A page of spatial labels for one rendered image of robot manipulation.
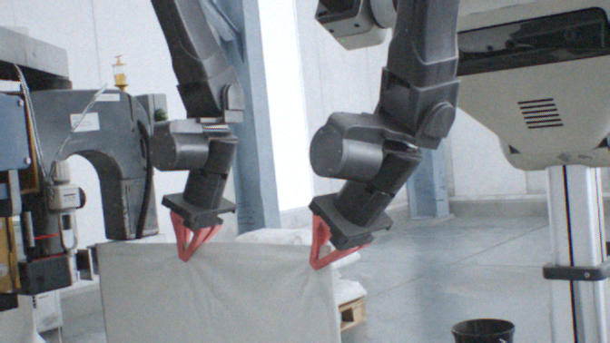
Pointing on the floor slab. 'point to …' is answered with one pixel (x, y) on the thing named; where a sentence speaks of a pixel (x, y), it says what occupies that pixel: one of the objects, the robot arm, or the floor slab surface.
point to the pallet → (352, 313)
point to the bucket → (484, 331)
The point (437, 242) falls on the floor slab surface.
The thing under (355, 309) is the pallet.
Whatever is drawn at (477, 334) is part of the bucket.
